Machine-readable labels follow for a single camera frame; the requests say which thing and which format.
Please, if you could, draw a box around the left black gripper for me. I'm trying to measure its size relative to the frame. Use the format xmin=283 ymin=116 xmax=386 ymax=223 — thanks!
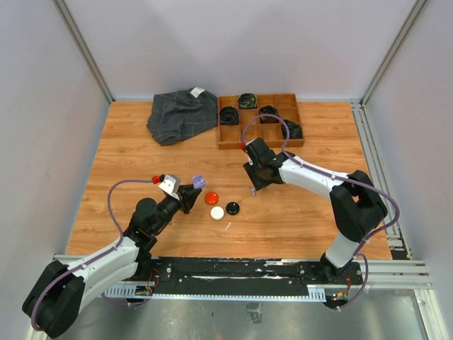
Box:
xmin=151 ymin=184 xmax=201 ymax=234

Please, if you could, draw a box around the purple earbud case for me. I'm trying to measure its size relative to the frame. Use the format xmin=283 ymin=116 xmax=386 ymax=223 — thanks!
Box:
xmin=193 ymin=175 xmax=206 ymax=189

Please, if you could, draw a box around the orange earbud case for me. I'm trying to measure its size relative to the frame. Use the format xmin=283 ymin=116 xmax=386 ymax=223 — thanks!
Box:
xmin=205 ymin=191 xmax=219 ymax=205

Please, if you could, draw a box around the white earbud case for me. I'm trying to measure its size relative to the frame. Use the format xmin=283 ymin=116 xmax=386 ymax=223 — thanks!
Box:
xmin=210 ymin=206 xmax=225 ymax=220

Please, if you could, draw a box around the black earbud case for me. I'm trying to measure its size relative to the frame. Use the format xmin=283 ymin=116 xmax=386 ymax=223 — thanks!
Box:
xmin=226 ymin=201 xmax=240 ymax=215

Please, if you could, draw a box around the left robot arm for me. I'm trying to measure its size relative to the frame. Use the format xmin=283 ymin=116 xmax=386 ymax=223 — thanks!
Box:
xmin=22 ymin=180 xmax=202 ymax=339

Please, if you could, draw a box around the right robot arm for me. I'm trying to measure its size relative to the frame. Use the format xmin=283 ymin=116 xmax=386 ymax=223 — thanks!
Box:
xmin=241 ymin=137 xmax=388 ymax=283

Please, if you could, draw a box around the dark green rolled tie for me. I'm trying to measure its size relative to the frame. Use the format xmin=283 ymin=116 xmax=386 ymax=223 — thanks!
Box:
xmin=280 ymin=120 xmax=303 ymax=140

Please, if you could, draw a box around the wooden compartment tray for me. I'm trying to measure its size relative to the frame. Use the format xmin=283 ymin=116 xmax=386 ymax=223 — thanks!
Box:
xmin=217 ymin=93 xmax=304 ymax=149

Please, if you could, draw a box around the black rolled belt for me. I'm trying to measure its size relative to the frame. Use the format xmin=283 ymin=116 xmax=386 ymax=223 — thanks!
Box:
xmin=219 ymin=106 xmax=239 ymax=126

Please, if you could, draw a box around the brown rolled belt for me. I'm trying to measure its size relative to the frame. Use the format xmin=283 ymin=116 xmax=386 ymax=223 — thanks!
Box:
xmin=260 ymin=105 xmax=279 ymax=124

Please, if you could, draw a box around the grey checked cloth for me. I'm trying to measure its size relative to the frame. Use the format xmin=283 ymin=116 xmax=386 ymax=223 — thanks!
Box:
xmin=147 ymin=87 xmax=218 ymax=146

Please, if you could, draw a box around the green patterned rolled tie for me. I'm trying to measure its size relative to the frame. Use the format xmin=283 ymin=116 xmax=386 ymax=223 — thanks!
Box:
xmin=238 ymin=93 xmax=258 ymax=109

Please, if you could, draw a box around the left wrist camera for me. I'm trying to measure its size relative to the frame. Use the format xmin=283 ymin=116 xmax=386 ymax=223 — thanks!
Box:
xmin=159 ymin=174 xmax=180 ymax=198

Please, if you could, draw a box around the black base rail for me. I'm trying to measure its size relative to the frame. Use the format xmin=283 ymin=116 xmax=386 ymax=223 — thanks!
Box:
xmin=105 ymin=259 xmax=363 ymax=300

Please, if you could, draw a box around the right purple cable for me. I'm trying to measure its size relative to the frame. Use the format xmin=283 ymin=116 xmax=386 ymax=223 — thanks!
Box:
xmin=239 ymin=113 xmax=401 ymax=312

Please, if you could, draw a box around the purple cable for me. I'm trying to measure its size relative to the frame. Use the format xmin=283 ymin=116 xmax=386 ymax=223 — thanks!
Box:
xmin=239 ymin=113 xmax=401 ymax=312
xmin=30 ymin=174 xmax=160 ymax=332

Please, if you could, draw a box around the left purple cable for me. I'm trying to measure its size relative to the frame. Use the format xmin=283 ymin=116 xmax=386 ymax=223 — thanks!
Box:
xmin=30 ymin=174 xmax=160 ymax=332

